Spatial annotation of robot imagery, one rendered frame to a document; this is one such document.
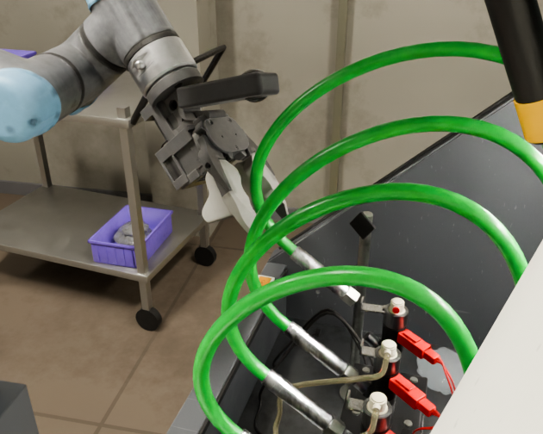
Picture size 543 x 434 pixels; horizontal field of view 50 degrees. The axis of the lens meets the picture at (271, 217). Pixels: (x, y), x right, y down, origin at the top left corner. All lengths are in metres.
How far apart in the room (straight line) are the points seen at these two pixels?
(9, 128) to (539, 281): 0.55
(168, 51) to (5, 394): 0.68
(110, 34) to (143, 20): 0.04
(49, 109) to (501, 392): 0.54
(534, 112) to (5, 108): 0.52
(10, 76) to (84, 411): 1.69
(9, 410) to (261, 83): 0.73
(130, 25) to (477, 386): 0.58
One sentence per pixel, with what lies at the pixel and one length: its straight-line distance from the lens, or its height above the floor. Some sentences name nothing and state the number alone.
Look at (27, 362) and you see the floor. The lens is 2.49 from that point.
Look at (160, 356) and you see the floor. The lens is 2.37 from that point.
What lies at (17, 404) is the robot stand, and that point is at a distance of 1.14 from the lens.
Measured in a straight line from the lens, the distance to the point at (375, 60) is 0.59.
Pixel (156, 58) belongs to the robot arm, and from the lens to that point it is 0.71.
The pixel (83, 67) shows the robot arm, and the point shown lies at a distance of 0.75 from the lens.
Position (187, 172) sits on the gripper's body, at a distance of 0.70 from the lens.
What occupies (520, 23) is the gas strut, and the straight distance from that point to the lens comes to 0.26.
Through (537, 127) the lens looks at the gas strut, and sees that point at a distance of 0.27.
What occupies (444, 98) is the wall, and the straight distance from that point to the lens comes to 2.95.
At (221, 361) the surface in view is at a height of 0.95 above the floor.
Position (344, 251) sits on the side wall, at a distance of 1.05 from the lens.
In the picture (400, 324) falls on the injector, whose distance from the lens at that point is 0.71.
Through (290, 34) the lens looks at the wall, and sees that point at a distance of 2.92.
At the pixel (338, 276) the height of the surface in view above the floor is 1.31.
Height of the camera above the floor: 1.54
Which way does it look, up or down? 28 degrees down
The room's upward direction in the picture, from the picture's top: straight up
